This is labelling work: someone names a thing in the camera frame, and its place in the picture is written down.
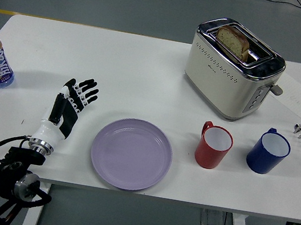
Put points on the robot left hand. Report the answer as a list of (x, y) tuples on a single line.
[(67, 116)]

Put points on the purple plate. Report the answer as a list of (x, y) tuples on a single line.
[(131, 155)]

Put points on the red mug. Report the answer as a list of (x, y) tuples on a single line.
[(208, 156)]

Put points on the cream and chrome toaster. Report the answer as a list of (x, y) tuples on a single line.
[(224, 87)]

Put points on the grey box under table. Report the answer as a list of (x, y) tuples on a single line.
[(212, 218)]

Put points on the bread slice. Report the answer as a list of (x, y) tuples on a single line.
[(233, 41)]

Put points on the blue mug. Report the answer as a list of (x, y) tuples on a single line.
[(260, 161)]

